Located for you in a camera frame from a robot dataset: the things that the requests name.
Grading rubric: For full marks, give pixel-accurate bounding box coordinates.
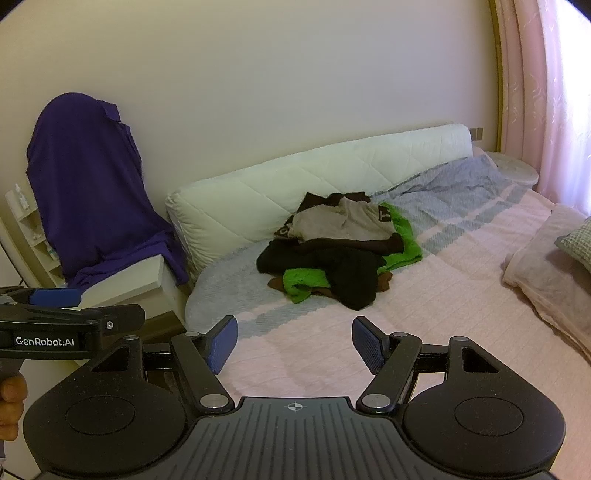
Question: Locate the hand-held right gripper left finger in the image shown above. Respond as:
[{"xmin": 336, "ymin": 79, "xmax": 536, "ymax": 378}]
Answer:
[{"xmin": 90, "ymin": 316, "xmax": 238, "ymax": 416}]

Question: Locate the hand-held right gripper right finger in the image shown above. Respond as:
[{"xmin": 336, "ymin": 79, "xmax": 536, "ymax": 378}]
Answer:
[{"xmin": 352, "ymin": 316, "xmax": 502, "ymax": 415}]

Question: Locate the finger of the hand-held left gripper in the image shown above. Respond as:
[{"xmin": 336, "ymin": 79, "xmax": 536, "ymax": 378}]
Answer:
[
  {"xmin": 0, "ymin": 303, "xmax": 147, "ymax": 343},
  {"xmin": 0, "ymin": 285, "xmax": 82, "ymax": 309}
]

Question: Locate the black garment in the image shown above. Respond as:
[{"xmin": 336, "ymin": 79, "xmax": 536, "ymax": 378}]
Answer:
[{"xmin": 256, "ymin": 237, "xmax": 404, "ymax": 311}]

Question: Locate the person's left hand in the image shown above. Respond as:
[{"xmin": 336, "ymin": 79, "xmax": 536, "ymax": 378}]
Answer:
[{"xmin": 0, "ymin": 374, "xmax": 27, "ymax": 440}]

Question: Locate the white armchair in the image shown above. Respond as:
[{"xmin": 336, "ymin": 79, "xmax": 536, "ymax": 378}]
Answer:
[{"xmin": 60, "ymin": 254, "xmax": 195, "ymax": 325}]

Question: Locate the white shelf organizer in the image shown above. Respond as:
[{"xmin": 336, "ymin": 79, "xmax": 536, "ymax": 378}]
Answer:
[{"xmin": 4, "ymin": 185, "xmax": 65, "ymax": 278}]

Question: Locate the pile of clothes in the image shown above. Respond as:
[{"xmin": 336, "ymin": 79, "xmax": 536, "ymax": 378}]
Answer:
[{"xmin": 283, "ymin": 203, "xmax": 424, "ymax": 304}]

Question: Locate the purple shirt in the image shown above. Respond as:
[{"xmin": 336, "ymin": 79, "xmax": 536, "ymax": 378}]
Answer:
[{"xmin": 25, "ymin": 92, "xmax": 190, "ymax": 290}]

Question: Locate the beige and brown garment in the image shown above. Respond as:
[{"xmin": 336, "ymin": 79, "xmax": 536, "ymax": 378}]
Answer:
[{"xmin": 272, "ymin": 191, "xmax": 403, "ymax": 245}]

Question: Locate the white quilted headboard cushion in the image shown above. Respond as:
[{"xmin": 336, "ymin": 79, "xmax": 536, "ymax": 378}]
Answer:
[{"xmin": 165, "ymin": 124, "xmax": 474, "ymax": 278}]

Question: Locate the grey-blue bedsheet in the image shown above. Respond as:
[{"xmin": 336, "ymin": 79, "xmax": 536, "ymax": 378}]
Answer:
[{"xmin": 185, "ymin": 154, "xmax": 532, "ymax": 343}]

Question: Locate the folded pink blanket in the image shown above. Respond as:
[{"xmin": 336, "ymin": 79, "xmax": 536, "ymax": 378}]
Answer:
[{"xmin": 502, "ymin": 203, "xmax": 591, "ymax": 361}]

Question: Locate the round white side table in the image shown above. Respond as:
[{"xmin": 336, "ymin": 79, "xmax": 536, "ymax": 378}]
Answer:
[{"xmin": 485, "ymin": 151, "xmax": 540, "ymax": 188}]

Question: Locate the grey-green pillow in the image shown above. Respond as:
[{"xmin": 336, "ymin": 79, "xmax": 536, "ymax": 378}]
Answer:
[{"xmin": 554, "ymin": 217, "xmax": 591, "ymax": 274}]

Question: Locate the pink curtain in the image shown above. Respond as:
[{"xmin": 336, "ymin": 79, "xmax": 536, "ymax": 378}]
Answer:
[{"xmin": 489, "ymin": 0, "xmax": 591, "ymax": 217}]

